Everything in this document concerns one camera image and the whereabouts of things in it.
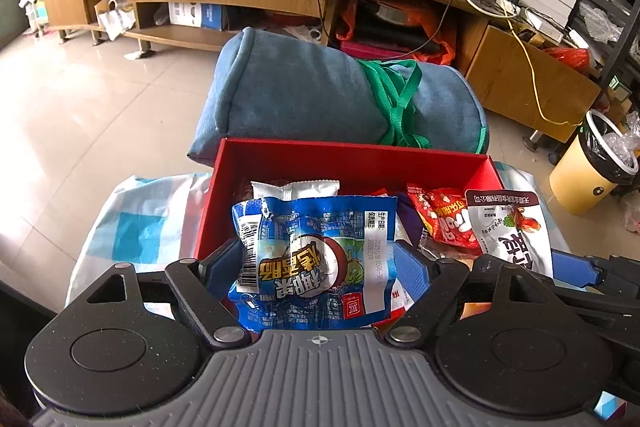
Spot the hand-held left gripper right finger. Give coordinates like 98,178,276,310
387,241,553,347

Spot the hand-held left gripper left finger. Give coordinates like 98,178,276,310
84,241,251,349

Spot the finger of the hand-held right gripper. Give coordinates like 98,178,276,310
551,248,604,291

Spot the purple wafer biscuit packet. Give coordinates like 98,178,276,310
397,194,423,248

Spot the red snack packet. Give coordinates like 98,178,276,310
406,183,483,250

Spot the white pouch with red print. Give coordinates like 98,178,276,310
464,188,555,280

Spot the blue snack packet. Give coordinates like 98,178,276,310
227,194,401,333

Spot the red cardboard box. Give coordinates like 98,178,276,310
194,138,506,308

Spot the yellow trash bin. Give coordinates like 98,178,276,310
549,109,640,216

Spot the blue checkered tablecloth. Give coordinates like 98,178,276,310
67,159,628,423

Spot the long clear white packet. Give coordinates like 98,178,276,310
250,179,341,208

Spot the rolled blue blanket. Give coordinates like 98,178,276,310
187,27,490,168

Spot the wooden television stand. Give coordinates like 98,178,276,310
42,0,601,142

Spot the red plastic bag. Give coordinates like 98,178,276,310
545,47,591,70

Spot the orange bag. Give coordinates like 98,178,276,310
337,0,458,65

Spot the white and blue carton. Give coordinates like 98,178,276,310
167,2,223,30

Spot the white paper bag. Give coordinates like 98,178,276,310
97,4,136,40

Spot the green strap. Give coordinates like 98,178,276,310
357,59,433,150

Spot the yellow cable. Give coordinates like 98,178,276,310
430,0,583,125

